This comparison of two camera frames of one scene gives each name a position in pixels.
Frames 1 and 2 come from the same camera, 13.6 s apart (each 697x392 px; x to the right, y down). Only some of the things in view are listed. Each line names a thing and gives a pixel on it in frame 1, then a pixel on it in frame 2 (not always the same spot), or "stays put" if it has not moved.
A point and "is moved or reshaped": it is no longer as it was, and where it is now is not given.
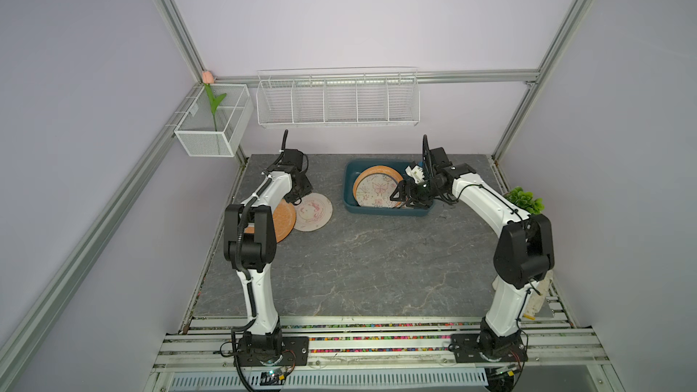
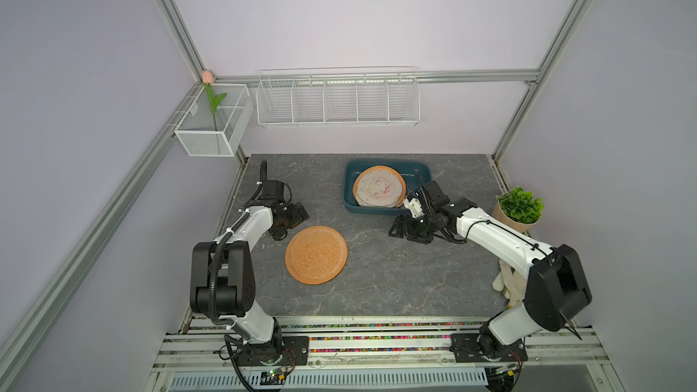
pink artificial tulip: (208, 78) stays put
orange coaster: (376, 170) stays put
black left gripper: (308, 189) to (299, 215)
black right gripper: (409, 194) to (402, 225)
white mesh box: (196, 130) stays put
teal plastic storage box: (352, 168) stays put
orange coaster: (284, 220) is moved or reshaped
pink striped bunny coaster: (313, 213) to (378, 189)
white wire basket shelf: (338, 97) stays put
